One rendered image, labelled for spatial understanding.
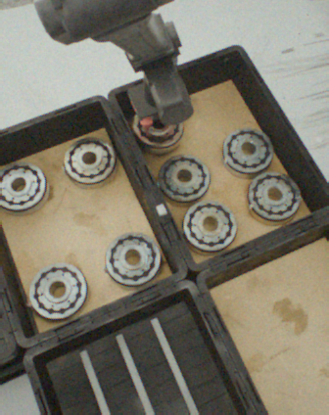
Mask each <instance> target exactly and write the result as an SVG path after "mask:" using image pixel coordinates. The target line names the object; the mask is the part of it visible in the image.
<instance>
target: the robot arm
mask: <svg viewBox="0 0 329 415"><path fill-rule="evenodd" d="M32 1H33V3H34V6H35V9H36V11H37V16H38V18H39V20H40V22H41V23H42V25H43V27H44V28H45V32H46V33H48V35H49V36H50V37H51V39H52V40H54V41H56V42H57V43H62V44H65V45H67V46H68V45H71V44H72V43H79V42H82V41H84V40H86V39H89V38H90V39H91V40H93V41H95V42H96V43H108V42H112V43H114V44H115V45H116V46H117V47H119V48H120V49H121V50H123V51H124V55H125V56H126V58H127V59H128V61H129V62H130V64H131V66H132V67H133V69H134V71H135V73H137V72H139V71H142V72H143V81H144V84H141V85H138V86H135V87H133V88H130V89H128V97H129V100H130V101H131V103H132V105H133V107H134V109H135V112H136V115H137V117H138V119H139V120H140V122H141V124H142V126H144V127H146V128H147V130H149V129H150V128H151V126H152V124H153V121H152V119H151V117H152V118H153V120H160V121H161V123H163V124H165V125H175V124H178V123H181V122H183V121H185V120H188V119H189V118H191V117H192V115H193V114H194V108H193V105H192V102H191V97H190V95H189V93H188V91H187V89H186V87H185V84H184V81H183V80H182V79H181V78H180V77H179V75H178V72H177V56H179V55H181V54H180V51H179V49H178V48H179V47H182V44H181V42H180V39H179V37H178V34H177V31H176V29H175V23H174V22H167V23H164V20H163V18H162V16H161V13H157V14H156V13H153V12H154V11H156V10H158V8H159V7H160V6H162V5H165V4H170V3H172V2H174V1H175V0H32Z"/></svg>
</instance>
